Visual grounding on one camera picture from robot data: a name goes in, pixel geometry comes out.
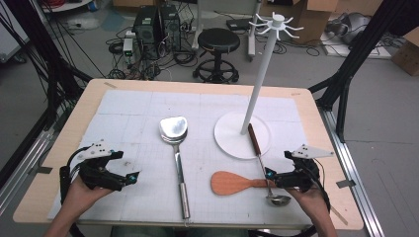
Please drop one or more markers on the white floor board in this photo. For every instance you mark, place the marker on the white floor board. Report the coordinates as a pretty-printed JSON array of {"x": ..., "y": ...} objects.
[{"x": 372, "y": 51}]

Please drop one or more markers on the metal spatula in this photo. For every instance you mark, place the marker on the metal spatula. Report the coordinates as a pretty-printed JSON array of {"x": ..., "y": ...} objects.
[{"x": 173, "y": 128}]

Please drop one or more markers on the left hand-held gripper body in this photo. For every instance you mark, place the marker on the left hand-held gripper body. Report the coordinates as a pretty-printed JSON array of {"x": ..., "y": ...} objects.
[{"x": 99, "y": 176}]

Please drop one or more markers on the black computer tower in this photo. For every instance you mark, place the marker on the black computer tower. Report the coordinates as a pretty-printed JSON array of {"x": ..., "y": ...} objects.
[
  {"x": 146, "y": 33},
  {"x": 170, "y": 26}
]

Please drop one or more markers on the large open cardboard box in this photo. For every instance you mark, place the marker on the large open cardboard box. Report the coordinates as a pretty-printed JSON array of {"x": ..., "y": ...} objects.
[{"x": 313, "y": 19}]

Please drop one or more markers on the wooden rice paddle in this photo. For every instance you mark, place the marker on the wooden rice paddle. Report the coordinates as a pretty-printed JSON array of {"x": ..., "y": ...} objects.
[{"x": 227, "y": 182}]

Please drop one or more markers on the aluminium rail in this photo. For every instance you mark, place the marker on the aluminium rail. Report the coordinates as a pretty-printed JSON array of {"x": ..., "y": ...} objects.
[
  {"x": 352, "y": 171},
  {"x": 23, "y": 171}
]

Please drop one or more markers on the flat black box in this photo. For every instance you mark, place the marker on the flat black box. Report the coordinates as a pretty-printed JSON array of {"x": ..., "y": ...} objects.
[{"x": 238, "y": 24}]

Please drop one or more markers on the person's left hand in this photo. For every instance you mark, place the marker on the person's left hand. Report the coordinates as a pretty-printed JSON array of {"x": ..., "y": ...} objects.
[{"x": 80, "y": 197}]

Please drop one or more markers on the black round stool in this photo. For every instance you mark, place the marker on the black round stool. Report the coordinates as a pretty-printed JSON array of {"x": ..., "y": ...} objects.
[{"x": 219, "y": 41}]

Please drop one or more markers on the black metal frame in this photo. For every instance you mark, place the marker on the black metal frame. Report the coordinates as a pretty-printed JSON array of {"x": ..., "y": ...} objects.
[
  {"x": 359, "y": 56},
  {"x": 39, "y": 49}
]

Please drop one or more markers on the white utensil rack stand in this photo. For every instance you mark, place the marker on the white utensil rack stand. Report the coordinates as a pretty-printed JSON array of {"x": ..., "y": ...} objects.
[{"x": 264, "y": 65}]

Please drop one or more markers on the white grid mat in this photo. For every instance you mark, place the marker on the white grid mat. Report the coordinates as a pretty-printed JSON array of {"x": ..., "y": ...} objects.
[{"x": 204, "y": 108}]

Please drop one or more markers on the person's right hand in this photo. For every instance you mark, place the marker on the person's right hand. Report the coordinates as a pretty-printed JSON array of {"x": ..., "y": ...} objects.
[{"x": 309, "y": 200}]

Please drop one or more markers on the small white device green light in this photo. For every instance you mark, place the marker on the small white device green light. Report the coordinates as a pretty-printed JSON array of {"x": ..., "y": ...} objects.
[{"x": 128, "y": 46}]

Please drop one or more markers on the grey and black device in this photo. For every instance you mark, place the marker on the grey and black device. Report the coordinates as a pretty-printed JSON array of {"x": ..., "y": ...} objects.
[{"x": 352, "y": 28}]

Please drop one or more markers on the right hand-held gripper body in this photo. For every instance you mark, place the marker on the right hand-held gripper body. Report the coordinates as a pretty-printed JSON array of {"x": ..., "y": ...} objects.
[{"x": 299, "y": 174}]

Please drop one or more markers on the small open cardboard box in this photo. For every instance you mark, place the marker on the small open cardboard box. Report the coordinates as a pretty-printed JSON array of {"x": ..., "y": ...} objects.
[{"x": 131, "y": 2}]

